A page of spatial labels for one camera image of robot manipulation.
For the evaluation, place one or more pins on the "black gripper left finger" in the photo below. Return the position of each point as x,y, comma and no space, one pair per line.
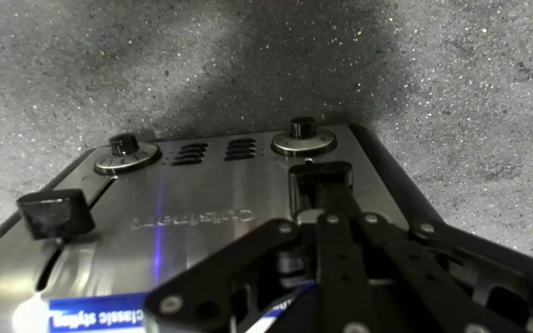
216,275

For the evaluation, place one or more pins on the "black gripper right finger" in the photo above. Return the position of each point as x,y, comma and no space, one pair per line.
414,271

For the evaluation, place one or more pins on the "black toaster lever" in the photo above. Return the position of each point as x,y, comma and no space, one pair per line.
318,186
53,214

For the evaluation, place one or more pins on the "stainless steel toaster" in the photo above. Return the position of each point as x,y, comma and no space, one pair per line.
203,191

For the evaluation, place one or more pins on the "round toaster dial knob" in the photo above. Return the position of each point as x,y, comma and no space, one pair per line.
124,154
303,140

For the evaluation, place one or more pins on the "blue label sticker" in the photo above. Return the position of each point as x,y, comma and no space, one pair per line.
92,315

